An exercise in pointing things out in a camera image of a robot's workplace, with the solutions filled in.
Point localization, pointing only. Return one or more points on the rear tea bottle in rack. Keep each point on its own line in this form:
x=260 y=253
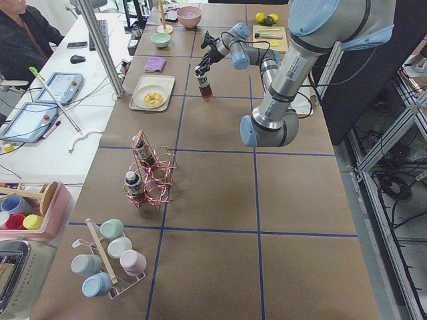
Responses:
x=143 y=152

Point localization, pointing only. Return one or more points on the copper wire bottle rack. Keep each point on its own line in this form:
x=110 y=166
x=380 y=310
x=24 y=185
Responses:
x=157 y=180

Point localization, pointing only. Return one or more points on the grey-blue cup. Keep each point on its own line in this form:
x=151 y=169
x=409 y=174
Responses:
x=86 y=265

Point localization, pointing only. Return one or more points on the black marker pen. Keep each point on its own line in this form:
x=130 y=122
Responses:
x=51 y=129

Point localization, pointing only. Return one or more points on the wooden stand round base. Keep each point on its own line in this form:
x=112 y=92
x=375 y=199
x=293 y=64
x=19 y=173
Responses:
x=164 y=27

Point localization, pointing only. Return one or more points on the black smartphone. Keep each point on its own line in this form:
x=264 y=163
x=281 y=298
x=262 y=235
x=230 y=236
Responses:
x=77 y=45

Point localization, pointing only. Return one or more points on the round cream plate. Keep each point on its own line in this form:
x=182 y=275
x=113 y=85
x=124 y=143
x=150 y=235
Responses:
x=139 y=95

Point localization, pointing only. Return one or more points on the pink bowl with ice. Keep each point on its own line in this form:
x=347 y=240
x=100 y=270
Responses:
x=189 y=16

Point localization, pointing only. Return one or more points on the teach pendant tablet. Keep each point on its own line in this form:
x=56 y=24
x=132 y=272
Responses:
x=30 y=123
x=65 y=86

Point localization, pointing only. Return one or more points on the silver toaster appliance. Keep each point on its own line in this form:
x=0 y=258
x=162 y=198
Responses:
x=15 y=292

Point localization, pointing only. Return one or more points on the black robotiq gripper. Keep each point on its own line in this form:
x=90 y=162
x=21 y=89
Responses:
x=213 y=52

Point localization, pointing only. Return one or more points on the yellow plastic knife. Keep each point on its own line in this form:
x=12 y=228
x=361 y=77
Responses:
x=268 y=29

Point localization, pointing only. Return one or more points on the pink cup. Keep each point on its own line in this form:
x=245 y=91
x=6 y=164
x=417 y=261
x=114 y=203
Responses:
x=133 y=262

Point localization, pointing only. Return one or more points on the steel muddler black tip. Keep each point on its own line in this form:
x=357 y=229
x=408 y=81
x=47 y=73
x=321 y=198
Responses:
x=267 y=36

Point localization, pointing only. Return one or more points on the tea bottle in rack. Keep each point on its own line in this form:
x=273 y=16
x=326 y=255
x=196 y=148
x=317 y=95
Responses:
x=135 y=187
x=143 y=152

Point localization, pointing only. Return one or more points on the pink bin with cups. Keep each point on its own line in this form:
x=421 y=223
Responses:
x=33 y=215

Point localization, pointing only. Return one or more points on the green-tipped metal rod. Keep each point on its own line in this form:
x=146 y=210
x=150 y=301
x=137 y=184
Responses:
x=35 y=72

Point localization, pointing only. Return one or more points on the glazed ring donut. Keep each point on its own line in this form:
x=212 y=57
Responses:
x=153 y=100

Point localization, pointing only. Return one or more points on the mint green cup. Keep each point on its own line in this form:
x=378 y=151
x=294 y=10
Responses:
x=112 y=229

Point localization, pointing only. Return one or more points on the person in black jacket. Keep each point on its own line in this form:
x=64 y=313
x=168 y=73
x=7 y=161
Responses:
x=26 y=38

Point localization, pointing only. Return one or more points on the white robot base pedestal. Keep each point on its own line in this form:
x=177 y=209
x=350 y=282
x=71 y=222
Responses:
x=302 y=102

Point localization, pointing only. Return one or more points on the wire cup rack wooden handle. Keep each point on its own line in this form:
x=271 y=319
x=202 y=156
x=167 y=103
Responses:
x=98 y=246

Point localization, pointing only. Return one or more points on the green lime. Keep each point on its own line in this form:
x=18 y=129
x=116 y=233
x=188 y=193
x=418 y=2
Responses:
x=268 y=21

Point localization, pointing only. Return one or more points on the black computer mouse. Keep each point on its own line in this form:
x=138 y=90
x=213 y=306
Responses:
x=75 y=59

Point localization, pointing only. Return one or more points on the lower teach pendant tablet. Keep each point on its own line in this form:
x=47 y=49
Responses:
x=30 y=123

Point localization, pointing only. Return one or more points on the front tea bottle in rack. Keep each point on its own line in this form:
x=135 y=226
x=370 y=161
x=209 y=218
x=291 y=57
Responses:
x=135 y=187

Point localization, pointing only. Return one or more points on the wooden cutting board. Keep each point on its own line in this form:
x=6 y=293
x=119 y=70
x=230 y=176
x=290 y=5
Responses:
x=265 y=43

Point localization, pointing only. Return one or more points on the aluminium frame post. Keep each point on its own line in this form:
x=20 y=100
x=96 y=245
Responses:
x=100 y=45

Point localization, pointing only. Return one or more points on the upper teach pendant tablet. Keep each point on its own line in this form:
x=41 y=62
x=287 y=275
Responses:
x=65 y=86

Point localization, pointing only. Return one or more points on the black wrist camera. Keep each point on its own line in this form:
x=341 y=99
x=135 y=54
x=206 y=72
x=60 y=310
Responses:
x=208 y=41

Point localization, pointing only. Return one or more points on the folded purple cloth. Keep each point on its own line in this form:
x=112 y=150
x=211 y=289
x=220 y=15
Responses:
x=155 y=64

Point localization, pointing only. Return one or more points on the light blue cup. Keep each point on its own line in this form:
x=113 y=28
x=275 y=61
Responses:
x=97 y=285

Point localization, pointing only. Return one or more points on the cream rectangular serving tray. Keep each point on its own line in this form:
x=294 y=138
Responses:
x=167 y=82

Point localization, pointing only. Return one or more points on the tea bottle white cap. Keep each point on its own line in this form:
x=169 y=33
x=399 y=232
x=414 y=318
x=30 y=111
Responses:
x=203 y=83

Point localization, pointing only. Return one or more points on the yellow lemon left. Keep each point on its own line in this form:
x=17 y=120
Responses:
x=260 y=17

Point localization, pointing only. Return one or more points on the mint green bowl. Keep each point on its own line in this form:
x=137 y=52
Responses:
x=161 y=40

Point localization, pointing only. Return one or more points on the black keyboard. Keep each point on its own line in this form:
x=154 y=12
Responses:
x=102 y=24

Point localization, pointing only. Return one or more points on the white cup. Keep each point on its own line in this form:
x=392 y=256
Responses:
x=118 y=246

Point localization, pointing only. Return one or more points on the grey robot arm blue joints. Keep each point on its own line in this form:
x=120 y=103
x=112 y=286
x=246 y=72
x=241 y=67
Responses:
x=315 y=26

